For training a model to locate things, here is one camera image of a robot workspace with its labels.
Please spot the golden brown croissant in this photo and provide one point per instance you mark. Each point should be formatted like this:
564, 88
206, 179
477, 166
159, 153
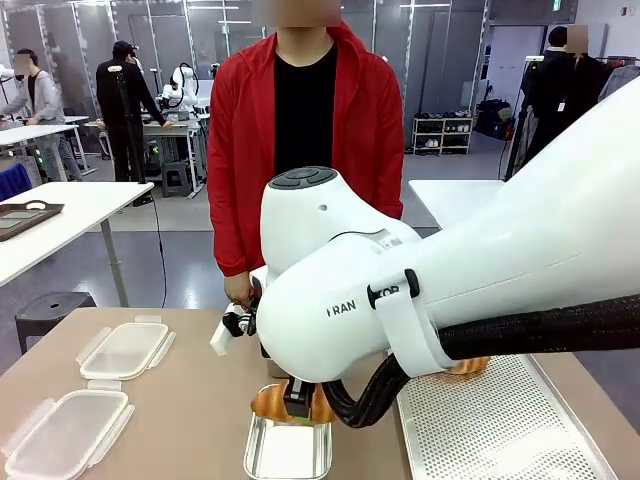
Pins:
472, 368
267, 405

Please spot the clear plastic clip lid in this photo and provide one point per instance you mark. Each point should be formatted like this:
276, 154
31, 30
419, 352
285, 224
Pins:
125, 350
60, 435

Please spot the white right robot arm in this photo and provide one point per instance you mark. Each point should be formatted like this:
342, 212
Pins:
450, 260

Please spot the person's right forearm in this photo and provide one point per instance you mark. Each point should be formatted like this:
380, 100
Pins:
227, 235

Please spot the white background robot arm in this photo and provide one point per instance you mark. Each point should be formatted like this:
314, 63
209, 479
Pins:
182, 85

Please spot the person's right hand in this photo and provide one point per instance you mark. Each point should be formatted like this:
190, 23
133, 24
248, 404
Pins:
236, 289

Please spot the perforated metal baking tray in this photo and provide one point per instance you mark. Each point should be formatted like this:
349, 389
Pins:
490, 425

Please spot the white table with rounded corner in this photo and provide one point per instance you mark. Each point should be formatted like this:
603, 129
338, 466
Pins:
450, 197

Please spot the grey plastic step stool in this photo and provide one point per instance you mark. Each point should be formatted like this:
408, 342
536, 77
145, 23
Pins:
176, 177

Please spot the black round-hole stool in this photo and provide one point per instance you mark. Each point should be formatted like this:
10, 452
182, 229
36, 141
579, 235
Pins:
52, 312

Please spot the person in red jacket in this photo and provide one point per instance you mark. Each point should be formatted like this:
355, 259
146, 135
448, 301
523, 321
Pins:
305, 125

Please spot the white background workbench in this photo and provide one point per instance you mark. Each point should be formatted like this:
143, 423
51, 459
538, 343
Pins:
185, 125

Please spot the white side table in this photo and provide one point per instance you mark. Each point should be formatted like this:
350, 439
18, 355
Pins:
60, 220

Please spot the white shoe rack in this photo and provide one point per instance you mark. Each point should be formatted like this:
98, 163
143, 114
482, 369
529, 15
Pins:
442, 134

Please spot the dark brown serving tray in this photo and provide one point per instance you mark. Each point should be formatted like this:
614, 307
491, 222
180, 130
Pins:
25, 216

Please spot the black bag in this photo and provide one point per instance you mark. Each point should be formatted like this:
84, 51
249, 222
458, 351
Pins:
492, 117

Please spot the person in black clothes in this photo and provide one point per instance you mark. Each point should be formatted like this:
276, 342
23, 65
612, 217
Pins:
115, 100

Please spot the blue chair back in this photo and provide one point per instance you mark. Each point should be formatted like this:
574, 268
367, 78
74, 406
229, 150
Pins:
14, 182

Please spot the white background desk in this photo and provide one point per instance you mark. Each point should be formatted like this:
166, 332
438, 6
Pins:
30, 134

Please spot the person in grey jacket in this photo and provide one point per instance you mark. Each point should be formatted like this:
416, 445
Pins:
42, 100

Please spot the person in black coat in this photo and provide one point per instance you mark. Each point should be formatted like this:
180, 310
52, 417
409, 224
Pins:
555, 85

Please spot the hanging grey jacket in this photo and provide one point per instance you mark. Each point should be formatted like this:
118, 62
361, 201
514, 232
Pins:
620, 77

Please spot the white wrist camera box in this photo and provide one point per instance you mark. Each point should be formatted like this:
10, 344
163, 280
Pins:
222, 340

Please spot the black camera tripod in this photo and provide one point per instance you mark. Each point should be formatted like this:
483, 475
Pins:
127, 125

